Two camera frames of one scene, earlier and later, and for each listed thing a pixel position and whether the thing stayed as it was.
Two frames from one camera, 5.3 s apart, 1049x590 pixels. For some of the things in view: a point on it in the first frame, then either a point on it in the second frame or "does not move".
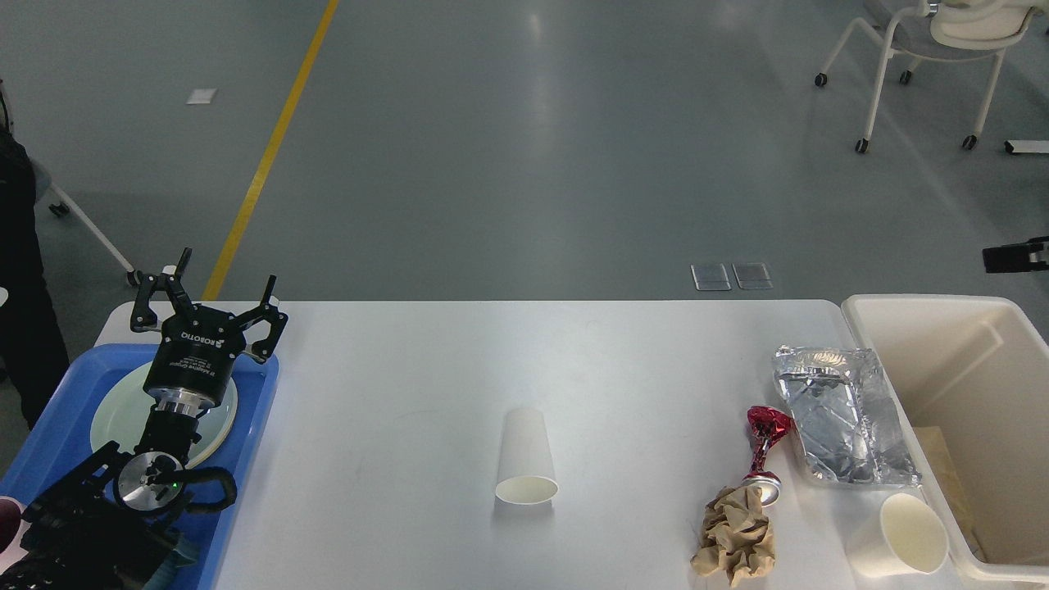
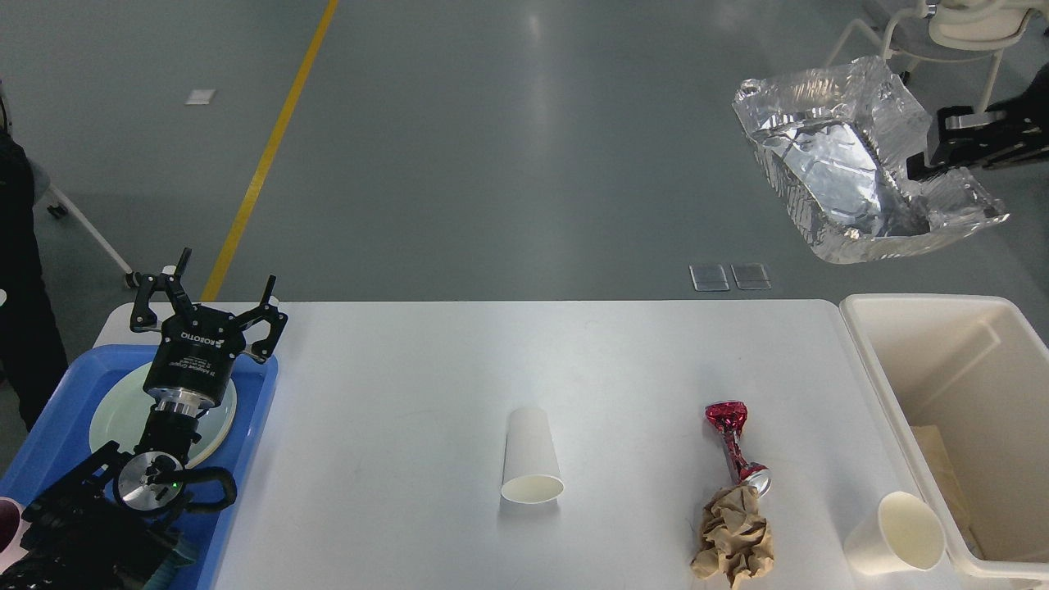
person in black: [34, 358] does not move
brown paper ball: [735, 538] does not move
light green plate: [121, 409] does not move
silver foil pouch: [845, 415] → [833, 139]
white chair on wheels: [946, 29] does not move
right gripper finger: [1014, 258] → [962, 130]
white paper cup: [910, 540] does not move
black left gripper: [192, 369] does not move
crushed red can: [766, 425] → [729, 417]
